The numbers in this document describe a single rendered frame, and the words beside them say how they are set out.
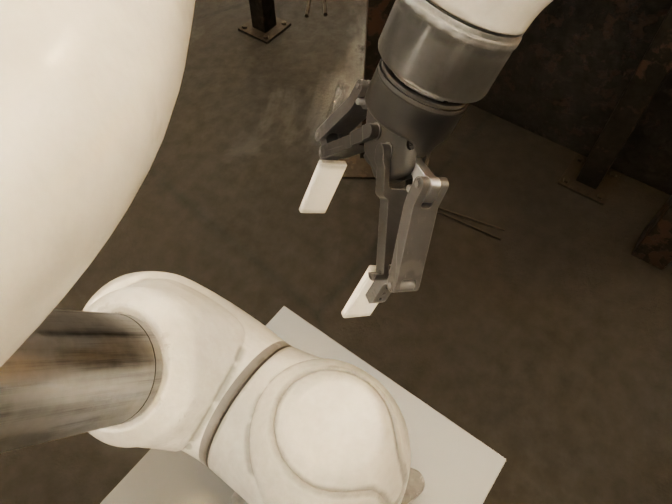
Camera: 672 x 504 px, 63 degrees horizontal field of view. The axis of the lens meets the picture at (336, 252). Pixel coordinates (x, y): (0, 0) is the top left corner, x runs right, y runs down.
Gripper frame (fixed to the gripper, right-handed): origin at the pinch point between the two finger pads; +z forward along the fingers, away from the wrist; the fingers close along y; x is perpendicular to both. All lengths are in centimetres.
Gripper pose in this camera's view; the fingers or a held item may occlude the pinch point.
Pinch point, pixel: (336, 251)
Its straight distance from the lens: 54.8
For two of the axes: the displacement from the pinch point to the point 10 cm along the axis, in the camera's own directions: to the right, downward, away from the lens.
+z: -3.4, 6.5, 6.8
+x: -8.8, 0.3, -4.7
